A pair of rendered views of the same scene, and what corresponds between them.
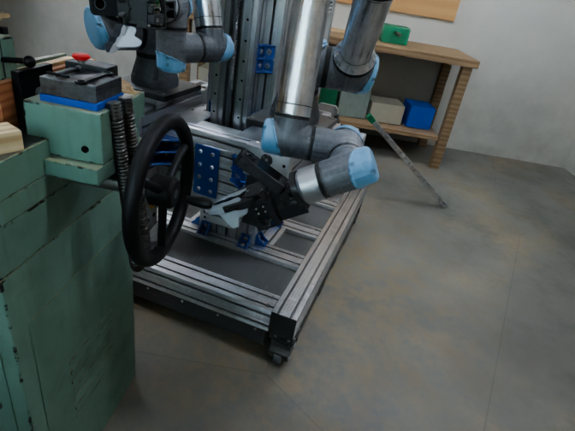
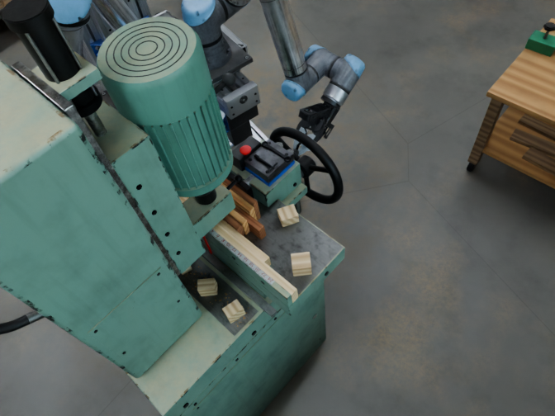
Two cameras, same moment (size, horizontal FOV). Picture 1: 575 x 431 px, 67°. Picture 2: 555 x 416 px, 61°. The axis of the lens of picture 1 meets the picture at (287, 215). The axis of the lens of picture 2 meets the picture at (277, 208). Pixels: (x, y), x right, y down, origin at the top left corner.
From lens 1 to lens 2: 1.18 m
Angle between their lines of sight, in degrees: 41
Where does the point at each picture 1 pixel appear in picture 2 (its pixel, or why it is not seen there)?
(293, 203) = (334, 111)
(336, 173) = (352, 80)
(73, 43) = not seen: outside the picture
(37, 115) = (272, 194)
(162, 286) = not seen: hidden behind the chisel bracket
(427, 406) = (358, 134)
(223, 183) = not seen: hidden behind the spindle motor
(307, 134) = (313, 73)
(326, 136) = (320, 64)
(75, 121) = (290, 177)
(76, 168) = (299, 195)
